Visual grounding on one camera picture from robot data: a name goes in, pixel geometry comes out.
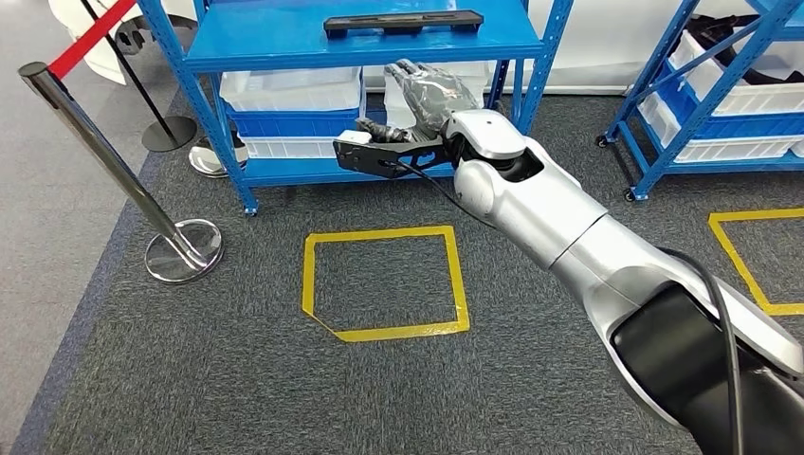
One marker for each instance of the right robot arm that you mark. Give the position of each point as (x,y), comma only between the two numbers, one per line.
(565,226)

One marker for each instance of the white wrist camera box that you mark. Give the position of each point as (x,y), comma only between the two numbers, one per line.
(355,137)

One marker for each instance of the chrome stanchion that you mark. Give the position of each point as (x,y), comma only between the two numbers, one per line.
(210,160)
(185,254)

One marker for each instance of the black stanchion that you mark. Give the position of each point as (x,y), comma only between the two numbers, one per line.
(169,135)

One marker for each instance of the black parts in bin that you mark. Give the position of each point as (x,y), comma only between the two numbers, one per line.
(710,28)

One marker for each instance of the black plastic car part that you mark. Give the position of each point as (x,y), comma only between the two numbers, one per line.
(402,24)

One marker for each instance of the blue plastic bin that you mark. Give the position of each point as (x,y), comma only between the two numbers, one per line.
(295,123)
(754,125)

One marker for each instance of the blue metal shelf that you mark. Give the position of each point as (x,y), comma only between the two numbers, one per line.
(722,80)
(283,38)

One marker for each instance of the black camera bracket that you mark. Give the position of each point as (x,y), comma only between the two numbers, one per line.
(370,160)

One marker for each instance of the red barrier belt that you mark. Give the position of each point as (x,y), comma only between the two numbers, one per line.
(88,39)

